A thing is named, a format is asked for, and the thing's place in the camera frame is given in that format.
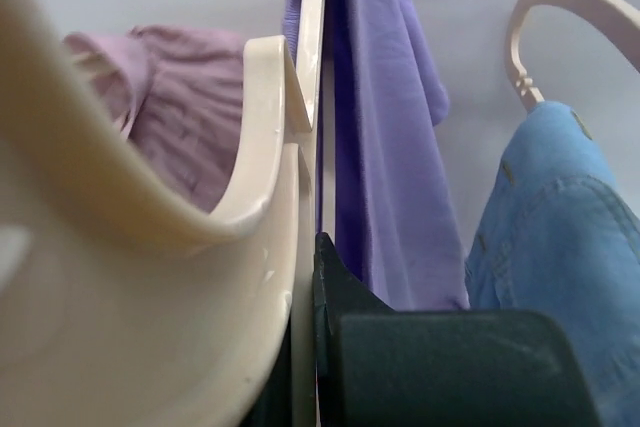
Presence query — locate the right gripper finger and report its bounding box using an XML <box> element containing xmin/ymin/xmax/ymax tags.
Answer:
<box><xmin>313</xmin><ymin>233</ymin><xmax>600</xmax><ymax>426</ymax></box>

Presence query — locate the purple t shirt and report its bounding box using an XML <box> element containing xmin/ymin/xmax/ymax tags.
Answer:
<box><xmin>282</xmin><ymin>0</ymin><xmax>471</xmax><ymax>313</ymax></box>

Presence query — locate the beige plastic hanger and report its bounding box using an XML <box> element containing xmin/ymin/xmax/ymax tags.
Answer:
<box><xmin>1</xmin><ymin>0</ymin><xmax>328</xmax><ymax>426</ymax></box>

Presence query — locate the blue denim shirt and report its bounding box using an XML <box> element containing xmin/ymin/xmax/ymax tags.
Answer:
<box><xmin>466</xmin><ymin>101</ymin><xmax>639</xmax><ymax>426</ymax></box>

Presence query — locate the beige hanger holding blue shirt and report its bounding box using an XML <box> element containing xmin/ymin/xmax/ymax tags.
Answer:
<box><xmin>504</xmin><ymin>0</ymin><xmax>639</xmax><ymax>112</ymax></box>

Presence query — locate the pink ruffled dress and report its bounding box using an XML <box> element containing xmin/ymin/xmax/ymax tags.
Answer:
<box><xmin>63</xmin><ymin>25</ymin><xmax>246</xmax><ymax>212</ymax></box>

